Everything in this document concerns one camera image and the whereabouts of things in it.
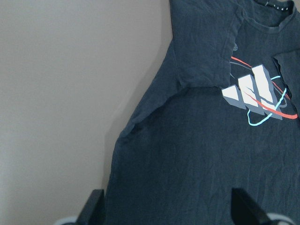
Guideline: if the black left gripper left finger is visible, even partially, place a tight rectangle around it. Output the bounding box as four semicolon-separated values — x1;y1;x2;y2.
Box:
76;189;105;225

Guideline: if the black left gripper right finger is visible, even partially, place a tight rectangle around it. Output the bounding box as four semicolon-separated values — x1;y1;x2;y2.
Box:
231;188;270;225

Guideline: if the black t-shirt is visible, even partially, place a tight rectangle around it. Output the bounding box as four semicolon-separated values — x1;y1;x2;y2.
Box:
105;0;300;225

